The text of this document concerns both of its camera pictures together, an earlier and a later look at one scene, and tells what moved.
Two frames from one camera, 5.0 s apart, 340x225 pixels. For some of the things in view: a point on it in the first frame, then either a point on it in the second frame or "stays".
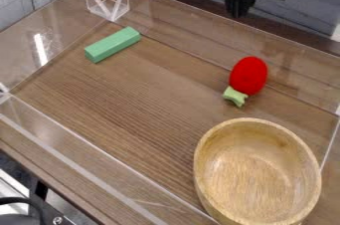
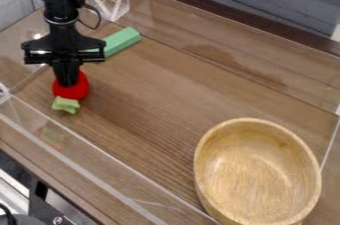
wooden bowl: x=257 y=173 stays
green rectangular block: x=111 y=44 stays
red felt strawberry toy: x=247 y=79 to x=77 y=92
